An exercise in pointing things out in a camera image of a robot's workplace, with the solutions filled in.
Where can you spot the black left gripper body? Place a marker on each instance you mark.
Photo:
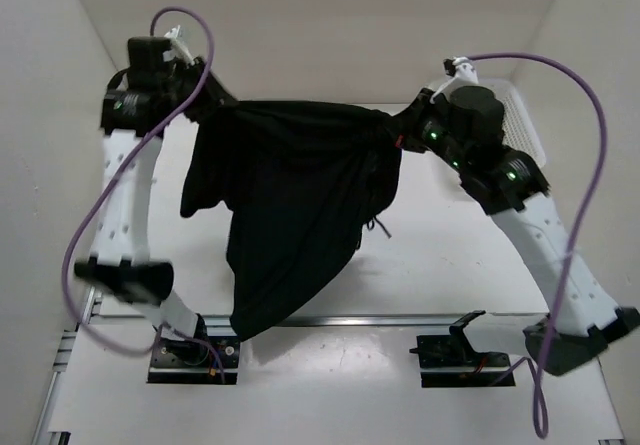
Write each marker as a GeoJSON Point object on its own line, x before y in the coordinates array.
{"type": "Point", "coordinates": [185, 80]}

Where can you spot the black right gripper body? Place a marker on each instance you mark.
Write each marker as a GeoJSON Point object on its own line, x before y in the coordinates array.
{"type": "Point", "coordinates": [426, 130]}

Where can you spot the black shorts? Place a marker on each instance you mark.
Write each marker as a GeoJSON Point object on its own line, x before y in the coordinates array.
{"type": "Point", "coordinates": [301, 180]}

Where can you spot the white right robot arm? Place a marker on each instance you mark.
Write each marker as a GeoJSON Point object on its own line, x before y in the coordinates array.
{"type": "Point", "coordinates": [464, 128]}

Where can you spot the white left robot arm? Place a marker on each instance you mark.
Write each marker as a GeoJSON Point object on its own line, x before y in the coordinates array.
{"type": "Point", "coordinates": [137, 106]}

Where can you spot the white plastic basket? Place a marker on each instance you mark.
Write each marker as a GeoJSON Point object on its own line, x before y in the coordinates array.
{"type": "Point", "coordinates": [519, 130]}

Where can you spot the aluminium front rail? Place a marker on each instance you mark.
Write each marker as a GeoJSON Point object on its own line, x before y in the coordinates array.
{"type": "Point", "coordinates": [396, 320]}

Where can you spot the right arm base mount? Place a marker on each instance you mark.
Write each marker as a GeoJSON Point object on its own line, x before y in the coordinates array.
{"type": "Point", "coordinates": [448, 361]}

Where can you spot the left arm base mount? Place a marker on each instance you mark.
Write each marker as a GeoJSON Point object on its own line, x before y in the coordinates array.
{"type": "Point", "coordinates": [188, 363]}

